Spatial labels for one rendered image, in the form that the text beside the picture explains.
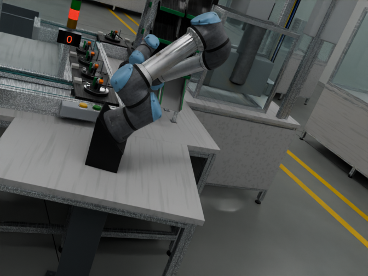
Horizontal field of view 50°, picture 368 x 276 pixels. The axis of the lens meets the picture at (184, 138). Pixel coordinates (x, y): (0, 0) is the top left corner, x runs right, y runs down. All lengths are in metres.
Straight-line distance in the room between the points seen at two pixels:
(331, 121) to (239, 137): 2.72
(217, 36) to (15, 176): 0.98
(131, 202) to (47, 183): 0.33
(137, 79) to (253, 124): 1.82
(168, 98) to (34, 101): 0.74
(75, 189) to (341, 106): 4.63
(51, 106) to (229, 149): 1.69
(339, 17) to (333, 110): 2.60
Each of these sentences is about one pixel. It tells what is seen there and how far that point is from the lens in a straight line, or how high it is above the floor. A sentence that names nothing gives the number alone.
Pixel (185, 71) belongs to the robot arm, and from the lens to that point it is 1.85.
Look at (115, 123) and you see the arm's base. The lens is 1.68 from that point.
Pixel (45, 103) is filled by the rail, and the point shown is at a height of 0.92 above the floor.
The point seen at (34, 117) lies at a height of 0.86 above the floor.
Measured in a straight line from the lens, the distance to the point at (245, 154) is 3.41.
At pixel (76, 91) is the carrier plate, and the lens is 2.22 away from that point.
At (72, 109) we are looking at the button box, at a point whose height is 0.95.
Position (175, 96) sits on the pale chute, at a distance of 2.34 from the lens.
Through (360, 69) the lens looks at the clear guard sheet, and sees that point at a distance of 5.73.
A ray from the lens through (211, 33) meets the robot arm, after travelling 1.69.
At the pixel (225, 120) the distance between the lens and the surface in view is 3.16.
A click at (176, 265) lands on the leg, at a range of 1.84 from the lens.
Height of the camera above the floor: 1.76
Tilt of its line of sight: 23 degrees down
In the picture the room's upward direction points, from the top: 20 degrees clockwise
